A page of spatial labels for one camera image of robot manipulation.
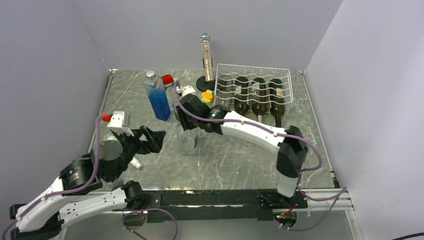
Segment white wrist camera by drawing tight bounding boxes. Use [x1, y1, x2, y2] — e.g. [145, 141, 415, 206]
[100, 111, 135, 137]
[176, 85, 197, 98]

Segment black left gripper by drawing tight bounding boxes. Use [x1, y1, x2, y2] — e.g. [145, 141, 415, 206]
[110, 124, 166, 181]

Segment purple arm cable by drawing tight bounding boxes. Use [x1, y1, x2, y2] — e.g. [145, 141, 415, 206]
[173, 81, 349, 232]
[0, 115, 104, 240]

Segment red toy block car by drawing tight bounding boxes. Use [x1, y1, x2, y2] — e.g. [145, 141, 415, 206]
[161, 74, 175, 88]

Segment white handheld microphone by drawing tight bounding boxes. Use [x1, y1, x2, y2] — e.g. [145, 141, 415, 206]
[129, 157, 143, 170]

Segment green wine bottle brown label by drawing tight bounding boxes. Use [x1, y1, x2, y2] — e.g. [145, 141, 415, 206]
[250, 77, 267, 123]

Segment clear round glass bottle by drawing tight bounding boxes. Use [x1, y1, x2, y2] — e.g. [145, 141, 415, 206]
[177, 128, 199, 155]

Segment yellow green toy blocks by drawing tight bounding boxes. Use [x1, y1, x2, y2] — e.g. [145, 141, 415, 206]
[200, 89, 214, 107]

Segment dark green wine bottle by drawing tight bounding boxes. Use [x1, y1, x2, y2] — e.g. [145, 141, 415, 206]
[233, 76, 249, 116]

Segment tall blue square bottle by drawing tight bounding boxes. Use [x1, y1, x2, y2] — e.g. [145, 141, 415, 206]
[143, 70, 171, 122]

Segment clear glass wine bottle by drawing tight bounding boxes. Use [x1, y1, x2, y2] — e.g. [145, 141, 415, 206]
[216, 75, 232, 108]

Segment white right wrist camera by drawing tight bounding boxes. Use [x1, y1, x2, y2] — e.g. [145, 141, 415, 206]
[176, 85, 197, 98]

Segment white wire wine rack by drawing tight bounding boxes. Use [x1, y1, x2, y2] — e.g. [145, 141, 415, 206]
[212, 63, 294, 114]

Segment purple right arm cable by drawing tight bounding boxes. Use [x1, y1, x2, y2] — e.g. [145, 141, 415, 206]
[173, 81, 349, 232]

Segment black microphone stand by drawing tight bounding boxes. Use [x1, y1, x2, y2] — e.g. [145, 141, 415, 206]
[196, 58, 216, 92]

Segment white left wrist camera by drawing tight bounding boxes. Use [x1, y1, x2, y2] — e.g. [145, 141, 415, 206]
[100, 111, 135, 137]

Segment glitter microphone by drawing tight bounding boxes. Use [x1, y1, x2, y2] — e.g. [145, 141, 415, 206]
[199, 32, 214, 83]

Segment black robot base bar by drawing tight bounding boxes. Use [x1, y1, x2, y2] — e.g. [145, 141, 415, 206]
[124, 189, 308, 223]

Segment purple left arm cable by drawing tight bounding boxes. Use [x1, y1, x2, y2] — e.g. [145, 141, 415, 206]
[0, 115, 104, 240]

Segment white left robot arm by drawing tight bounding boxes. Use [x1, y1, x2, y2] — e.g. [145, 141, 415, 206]
[7, 126, 166, 240]

